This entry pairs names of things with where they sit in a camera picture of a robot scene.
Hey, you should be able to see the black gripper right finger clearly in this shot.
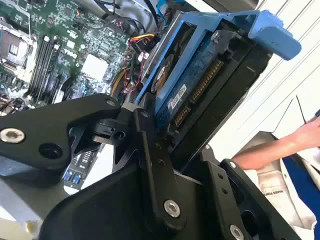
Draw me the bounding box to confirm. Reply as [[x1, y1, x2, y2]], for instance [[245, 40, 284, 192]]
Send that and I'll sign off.
[[199, 144, 302, 240]]

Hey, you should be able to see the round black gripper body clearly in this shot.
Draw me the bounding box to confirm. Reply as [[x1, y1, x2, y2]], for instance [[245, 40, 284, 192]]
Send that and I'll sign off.
[[38, 163, 218, 240]]

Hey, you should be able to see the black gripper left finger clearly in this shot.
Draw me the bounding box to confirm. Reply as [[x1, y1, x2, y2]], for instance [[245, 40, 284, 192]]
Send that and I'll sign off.
[[0, 93, 188, 231]]

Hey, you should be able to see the hard disk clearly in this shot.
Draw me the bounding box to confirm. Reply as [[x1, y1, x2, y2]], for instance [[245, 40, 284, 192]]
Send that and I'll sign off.
[[136, 9, 302, 173]]

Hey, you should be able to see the yellow red black power wire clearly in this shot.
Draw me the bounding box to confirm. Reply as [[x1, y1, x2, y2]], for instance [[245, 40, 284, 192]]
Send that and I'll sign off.
[[128, 32, 157, 55]]

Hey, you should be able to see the person's hand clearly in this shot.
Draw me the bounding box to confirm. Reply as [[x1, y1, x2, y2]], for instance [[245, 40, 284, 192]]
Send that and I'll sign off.
[[292, 116, 320, 151]]

